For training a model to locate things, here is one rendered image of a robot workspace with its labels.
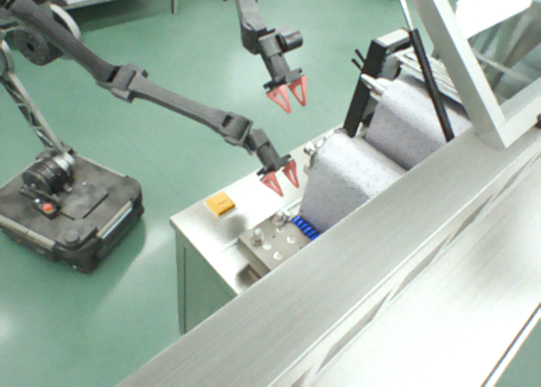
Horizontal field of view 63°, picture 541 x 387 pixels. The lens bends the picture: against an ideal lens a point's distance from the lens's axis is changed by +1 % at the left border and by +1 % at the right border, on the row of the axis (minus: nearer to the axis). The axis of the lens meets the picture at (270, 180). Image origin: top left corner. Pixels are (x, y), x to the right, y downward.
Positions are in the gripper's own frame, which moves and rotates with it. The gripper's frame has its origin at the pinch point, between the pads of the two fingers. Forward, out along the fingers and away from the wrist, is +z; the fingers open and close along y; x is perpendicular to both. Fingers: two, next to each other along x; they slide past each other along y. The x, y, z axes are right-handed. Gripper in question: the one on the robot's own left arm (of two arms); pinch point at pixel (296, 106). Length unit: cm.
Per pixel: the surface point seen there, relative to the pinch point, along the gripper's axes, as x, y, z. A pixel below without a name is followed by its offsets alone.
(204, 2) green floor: -279, -190, -133
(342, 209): 6.8, 6.1, 29.2
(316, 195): -0.9, 6.0, 24.3
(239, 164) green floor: -155, -69, 17
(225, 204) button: -35.1, 14.8, 18.7
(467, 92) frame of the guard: 58, 21, 9
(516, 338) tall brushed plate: 54, 27, 46
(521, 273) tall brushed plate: 51, 15, 42
